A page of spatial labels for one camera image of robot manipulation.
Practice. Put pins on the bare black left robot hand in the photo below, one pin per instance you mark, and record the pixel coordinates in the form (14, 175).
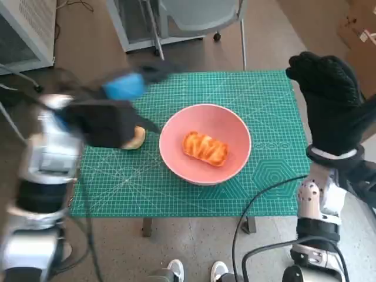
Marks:
(123, 86)

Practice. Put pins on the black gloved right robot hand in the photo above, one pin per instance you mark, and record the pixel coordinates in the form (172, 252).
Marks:
(332, 111)

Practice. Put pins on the round toy bread bun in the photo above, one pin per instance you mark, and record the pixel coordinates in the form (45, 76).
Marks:
(138, 138)

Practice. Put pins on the pink bowl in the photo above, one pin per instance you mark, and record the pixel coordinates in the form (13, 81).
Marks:
(205, 117)

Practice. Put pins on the rectangular toy bread loaf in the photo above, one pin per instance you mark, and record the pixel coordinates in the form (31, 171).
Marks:
(205, 148)

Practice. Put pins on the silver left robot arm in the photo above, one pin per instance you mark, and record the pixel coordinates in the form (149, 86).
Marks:
(50, 155)

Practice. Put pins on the white mesh cabinet on casters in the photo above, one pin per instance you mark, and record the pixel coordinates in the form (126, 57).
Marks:
(132, 23)

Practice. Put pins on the brown cardboard box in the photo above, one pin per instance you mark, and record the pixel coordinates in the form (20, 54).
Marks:
(358, 44)

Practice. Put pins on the green cutting mat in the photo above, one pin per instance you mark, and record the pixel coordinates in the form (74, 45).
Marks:
(205, 88)

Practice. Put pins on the grey chair with metal legs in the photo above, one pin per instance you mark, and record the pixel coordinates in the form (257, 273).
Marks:
(205, 14)

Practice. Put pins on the white perforated metal cabinet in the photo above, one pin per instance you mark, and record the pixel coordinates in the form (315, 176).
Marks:
(29, 29)

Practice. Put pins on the grey office chair base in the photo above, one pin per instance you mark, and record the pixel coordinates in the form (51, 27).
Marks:
(8, 94)

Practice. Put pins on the grey table leg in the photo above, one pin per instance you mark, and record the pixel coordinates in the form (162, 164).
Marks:
(250, 225)
(147, 226)

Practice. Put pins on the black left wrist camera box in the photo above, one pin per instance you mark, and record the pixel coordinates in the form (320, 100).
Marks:
(100, 123)

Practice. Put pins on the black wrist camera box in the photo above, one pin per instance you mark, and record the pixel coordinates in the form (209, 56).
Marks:
(361, 182)
(100, 123)

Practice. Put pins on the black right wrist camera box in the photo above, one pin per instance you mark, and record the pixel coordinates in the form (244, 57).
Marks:
(361, 182)

